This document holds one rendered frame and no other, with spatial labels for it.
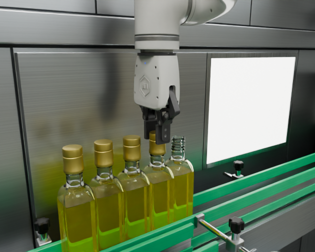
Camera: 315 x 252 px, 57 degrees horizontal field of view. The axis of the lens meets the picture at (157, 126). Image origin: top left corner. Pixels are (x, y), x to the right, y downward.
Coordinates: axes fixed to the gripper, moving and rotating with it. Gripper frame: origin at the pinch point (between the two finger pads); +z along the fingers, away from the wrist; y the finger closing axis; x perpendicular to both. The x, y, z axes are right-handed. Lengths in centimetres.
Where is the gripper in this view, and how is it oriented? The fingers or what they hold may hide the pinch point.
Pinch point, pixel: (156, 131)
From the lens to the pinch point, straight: 59.0
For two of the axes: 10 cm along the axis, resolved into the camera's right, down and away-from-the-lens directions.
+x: 8.3, -1.3, 5.4
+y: 5.5, 2.0, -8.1
